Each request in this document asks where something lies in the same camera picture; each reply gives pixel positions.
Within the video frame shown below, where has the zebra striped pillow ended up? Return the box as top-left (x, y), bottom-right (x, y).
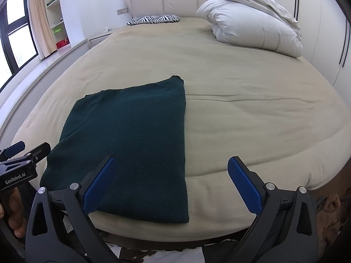
top-left (127, 14), bottom-right (181, 26)

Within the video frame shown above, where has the black framed window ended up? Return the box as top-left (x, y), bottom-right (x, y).
top-left (0, 0), bottom-right (39, 88)

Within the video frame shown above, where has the person's left hand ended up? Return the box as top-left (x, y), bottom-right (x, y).
top-left (0, 188), bottom-right (28, 239)

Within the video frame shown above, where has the beige curtain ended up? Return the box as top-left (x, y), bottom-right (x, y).
top-left (27, 0), bottom-right (57, 61)

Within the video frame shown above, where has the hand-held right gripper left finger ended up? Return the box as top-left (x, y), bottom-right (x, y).
top-left (25, 156), bottom-right (118, 263)

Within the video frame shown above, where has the bed with beige sheet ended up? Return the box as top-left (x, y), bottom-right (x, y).
top-left (0, 16), bottom-right (342, 250)

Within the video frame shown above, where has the white wardrobe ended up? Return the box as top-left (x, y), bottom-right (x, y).
top-left (277, 0), bottom-right (351, 88)

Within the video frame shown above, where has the white wall shelf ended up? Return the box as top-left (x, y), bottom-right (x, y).
top-left (44, 0), bottom-right (71, 51)

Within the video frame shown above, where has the dark green sweater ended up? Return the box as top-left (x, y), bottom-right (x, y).
top-left (40, 75), bottom-right (190, 224)

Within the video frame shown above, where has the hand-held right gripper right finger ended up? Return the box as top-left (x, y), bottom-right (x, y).
top-left (226, 156), bottom-right (319, 263)

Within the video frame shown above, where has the brown crumpled cloth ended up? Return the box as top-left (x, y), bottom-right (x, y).
top-left (315, 194), bottom-right (342, 252)

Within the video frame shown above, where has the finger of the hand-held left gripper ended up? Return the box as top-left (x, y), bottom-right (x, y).
top-left (26, 142), bottom-right (51, 168)
top-left (0, 141), bottom-right (26, 161)

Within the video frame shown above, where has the white folded duvet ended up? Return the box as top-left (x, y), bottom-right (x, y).
top-left (197, 0), bottom-right (303, 58)

